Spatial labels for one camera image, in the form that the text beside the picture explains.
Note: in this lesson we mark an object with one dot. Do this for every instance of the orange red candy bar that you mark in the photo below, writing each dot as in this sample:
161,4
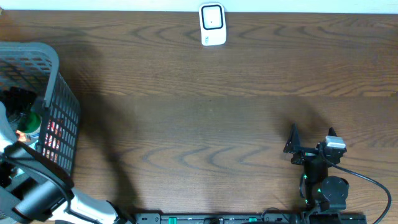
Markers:
52,140

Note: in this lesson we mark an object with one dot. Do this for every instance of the small orange snack packet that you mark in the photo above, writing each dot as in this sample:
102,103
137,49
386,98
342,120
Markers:
23,137

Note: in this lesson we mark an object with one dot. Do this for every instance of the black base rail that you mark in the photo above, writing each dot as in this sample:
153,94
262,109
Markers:
267,218

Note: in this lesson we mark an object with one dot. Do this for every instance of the grey plastic mesh basket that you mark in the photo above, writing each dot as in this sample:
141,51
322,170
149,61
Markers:
31,82

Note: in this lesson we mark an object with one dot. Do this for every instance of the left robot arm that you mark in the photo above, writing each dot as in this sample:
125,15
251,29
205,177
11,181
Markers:
34,188

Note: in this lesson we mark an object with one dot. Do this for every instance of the green lid jar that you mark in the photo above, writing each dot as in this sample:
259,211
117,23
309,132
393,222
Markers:
30,125

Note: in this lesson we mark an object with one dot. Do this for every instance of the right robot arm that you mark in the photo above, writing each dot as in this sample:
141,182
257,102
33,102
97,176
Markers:
325,196

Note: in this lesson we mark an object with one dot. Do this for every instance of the white barcode scanner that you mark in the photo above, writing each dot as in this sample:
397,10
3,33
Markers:
212,24

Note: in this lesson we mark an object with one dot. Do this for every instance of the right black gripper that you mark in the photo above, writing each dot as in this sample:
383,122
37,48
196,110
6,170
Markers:
305,154

